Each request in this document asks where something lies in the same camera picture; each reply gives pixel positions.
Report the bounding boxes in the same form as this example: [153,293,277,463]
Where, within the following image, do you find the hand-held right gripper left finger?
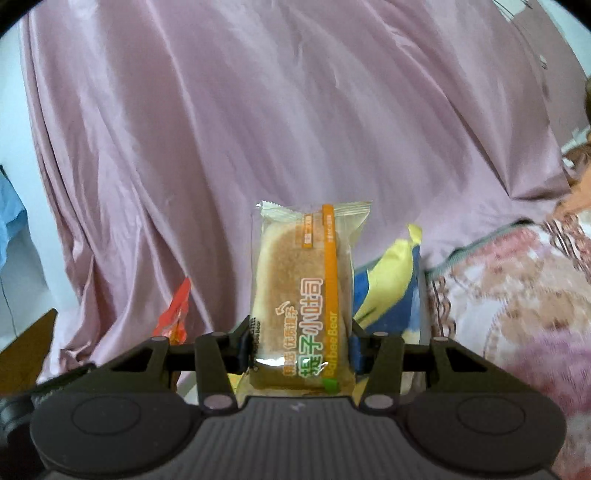
[99,315,254,411]

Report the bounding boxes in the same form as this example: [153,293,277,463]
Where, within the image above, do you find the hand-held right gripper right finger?
[348,318,497,411]

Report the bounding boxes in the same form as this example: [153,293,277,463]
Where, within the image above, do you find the clear orange-striped bread packet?
[249,200,373,398]

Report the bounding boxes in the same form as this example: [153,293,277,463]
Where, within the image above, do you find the red orange snack packet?
[151,277,193,346]

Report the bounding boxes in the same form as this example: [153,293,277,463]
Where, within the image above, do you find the blue and yellow snack packet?
[353,224,428,347]

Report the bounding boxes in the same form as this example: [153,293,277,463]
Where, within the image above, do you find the floral bed sheet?
[426,216,591,480]

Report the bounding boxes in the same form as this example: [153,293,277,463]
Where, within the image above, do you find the pink satin blanket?
[18,0,583,386]

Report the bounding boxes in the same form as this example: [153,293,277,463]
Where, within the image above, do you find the brown wooden furniture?
[0,308,59,394]

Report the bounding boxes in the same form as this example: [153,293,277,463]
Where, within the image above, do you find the blue cloth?
[0,174,29,261]

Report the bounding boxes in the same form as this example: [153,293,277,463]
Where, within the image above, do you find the orange brown patterned cloth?
[556,142,591,220]

